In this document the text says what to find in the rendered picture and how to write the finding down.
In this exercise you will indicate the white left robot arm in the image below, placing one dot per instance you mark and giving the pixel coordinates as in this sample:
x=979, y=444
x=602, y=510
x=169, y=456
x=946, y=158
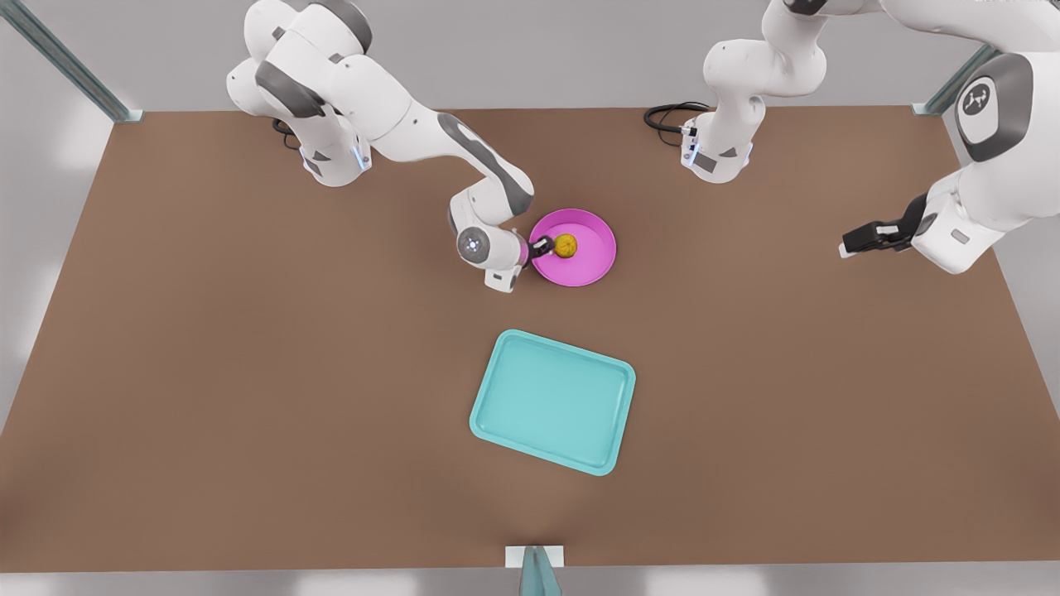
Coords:
x=990, y=186

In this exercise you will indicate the teal rectangular tray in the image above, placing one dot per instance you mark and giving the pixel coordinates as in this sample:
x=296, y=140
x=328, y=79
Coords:
x=553, y=402

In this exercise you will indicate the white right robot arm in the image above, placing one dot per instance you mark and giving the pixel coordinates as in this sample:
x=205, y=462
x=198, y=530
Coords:
x=389, y=108

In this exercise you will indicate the silver frame post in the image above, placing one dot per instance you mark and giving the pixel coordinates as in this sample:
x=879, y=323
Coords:
x=537, y=571
x=956, y=83
x=70, y=64

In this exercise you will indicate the orange fruit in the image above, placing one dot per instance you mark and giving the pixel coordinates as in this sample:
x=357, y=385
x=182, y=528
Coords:
x=566, y=245

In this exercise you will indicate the pink round plate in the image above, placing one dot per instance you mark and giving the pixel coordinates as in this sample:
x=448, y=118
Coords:
x=590, y=257

